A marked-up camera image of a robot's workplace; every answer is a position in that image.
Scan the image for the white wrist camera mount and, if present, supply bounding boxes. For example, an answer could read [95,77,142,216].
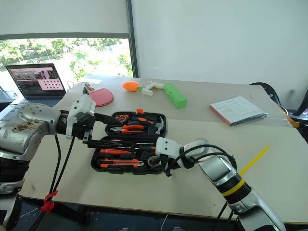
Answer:
[154,137,184,169]
[65,93,97,140]

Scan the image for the grey window frame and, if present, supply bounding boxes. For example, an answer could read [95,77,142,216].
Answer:
[0,0,140,78]

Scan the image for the black tape roll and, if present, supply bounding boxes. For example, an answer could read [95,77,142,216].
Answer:
[147,155,161,170]

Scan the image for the red table tennis paddle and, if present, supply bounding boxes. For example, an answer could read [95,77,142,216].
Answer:
[84,82,115,108]

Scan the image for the white toy gun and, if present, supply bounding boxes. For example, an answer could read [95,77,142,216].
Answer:
[141,81,166,97]

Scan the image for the red tape on cable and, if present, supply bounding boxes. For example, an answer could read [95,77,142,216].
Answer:
[39,190,59,214]

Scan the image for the open laptop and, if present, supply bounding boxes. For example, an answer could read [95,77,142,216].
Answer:
[0,63,67,121]

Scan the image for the black plastic tool case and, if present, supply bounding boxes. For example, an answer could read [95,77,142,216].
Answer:
[90,109,168,176]

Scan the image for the orange black utility knife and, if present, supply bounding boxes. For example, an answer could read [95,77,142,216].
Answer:
[99,157,145,168]

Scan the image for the orange carrot toy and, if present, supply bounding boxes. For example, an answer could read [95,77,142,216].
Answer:
[122,80,143,92]

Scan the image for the white thin cable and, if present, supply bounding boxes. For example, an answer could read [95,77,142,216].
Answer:
[160,213,170,231]

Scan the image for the black handled claw hammer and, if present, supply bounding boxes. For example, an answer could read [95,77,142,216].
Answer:
[148,115,167,135]

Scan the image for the black chair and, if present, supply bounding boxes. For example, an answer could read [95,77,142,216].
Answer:
[249,82,308,142]

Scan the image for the white roller blind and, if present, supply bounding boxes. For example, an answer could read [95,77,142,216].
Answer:
[0,0,130,36]

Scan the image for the yellow plastic strip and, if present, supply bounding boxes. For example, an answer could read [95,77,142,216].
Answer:
[239,145,270,177]

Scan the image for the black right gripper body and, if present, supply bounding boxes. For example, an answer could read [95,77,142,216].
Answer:
[157,154,176,178]

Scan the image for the booklet in plastic sleeve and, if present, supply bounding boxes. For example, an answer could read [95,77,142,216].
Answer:
[209,96,269,127]

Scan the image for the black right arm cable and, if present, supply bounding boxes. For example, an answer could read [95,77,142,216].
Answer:
[165,143,238,231]

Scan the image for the yellow tape band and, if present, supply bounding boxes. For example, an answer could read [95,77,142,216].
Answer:
[221,179,246,197]

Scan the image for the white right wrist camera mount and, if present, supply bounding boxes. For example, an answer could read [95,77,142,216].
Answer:
[154,137,184,169]

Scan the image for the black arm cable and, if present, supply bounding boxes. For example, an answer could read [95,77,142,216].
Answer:
[28,134,76,231]
[165,143,238,231]

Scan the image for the short orange black screwdriver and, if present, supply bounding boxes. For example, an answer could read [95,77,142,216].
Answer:
[130,115,155,125]

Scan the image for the green plastic block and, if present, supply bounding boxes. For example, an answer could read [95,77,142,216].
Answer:
[163,82,188,110]

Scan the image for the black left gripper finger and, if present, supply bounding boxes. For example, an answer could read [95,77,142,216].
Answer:
[86,138,121,148]
[93,112,121,126]

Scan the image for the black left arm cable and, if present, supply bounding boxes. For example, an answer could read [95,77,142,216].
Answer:
[28,134,76,231]

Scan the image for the orange black tape measure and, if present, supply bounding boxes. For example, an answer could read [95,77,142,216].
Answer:
[115,114,130,124]

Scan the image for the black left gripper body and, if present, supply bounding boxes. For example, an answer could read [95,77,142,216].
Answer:
[71,115,96,145]

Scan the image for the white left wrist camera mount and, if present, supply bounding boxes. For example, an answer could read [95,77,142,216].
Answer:
[65,93,97,140]

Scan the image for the orange handled pliers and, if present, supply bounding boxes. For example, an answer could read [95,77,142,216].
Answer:
[109,124,146,135]

